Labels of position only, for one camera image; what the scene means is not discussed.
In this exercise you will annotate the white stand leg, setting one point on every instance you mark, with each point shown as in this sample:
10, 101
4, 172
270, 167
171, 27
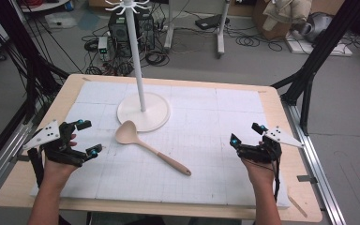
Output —
169, 31
221, 34

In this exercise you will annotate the black metal frame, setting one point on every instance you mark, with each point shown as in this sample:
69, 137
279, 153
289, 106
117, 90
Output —
318, 47
31, 68

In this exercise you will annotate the black computer tower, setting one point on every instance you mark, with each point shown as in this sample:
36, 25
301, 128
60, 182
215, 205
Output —
118, 34

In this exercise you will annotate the grey bag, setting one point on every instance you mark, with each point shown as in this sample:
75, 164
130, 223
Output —
317, 26

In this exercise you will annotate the brown cardboard box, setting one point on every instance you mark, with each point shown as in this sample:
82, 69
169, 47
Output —
259, 18

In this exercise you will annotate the flat black box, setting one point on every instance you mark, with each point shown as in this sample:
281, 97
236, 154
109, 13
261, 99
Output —
211, 22

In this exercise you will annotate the white gridded mat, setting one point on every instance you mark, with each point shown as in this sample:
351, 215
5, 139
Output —
200, 162

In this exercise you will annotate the thin wooden stick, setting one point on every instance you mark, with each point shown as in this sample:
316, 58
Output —
297, 206

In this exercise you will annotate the flat white board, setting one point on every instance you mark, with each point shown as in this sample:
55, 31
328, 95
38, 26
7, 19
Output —
306, 48

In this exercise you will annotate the wooden spoon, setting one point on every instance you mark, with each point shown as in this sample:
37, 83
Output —
126, 132

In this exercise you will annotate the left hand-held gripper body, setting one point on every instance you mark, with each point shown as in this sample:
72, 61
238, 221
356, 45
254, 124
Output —
48, 134

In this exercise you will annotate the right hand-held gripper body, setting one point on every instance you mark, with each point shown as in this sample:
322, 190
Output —
262, 153

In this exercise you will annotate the small grey power box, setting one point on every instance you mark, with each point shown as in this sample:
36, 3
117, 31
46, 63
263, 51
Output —
103, 47

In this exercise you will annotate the beige cloth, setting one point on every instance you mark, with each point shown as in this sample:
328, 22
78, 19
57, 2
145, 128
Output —
287, 12

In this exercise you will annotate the aluminium rail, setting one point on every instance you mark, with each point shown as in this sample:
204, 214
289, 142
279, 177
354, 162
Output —
312, 162
3, 162

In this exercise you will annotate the person's right hand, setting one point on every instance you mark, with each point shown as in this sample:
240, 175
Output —
261, 175

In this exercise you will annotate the wooden table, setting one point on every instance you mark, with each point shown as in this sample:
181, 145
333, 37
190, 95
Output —
15, 190

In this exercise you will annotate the person's left hand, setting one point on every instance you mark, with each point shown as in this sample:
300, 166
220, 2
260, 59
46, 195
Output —
57, 173

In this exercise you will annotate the grey metal bracket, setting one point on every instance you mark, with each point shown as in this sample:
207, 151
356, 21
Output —
307, 178
18, 157

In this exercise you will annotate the person's dark trousers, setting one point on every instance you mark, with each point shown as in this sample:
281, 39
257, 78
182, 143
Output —
122, 219

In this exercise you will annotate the white hook rack stand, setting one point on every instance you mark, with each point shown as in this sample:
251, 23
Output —
134, 47

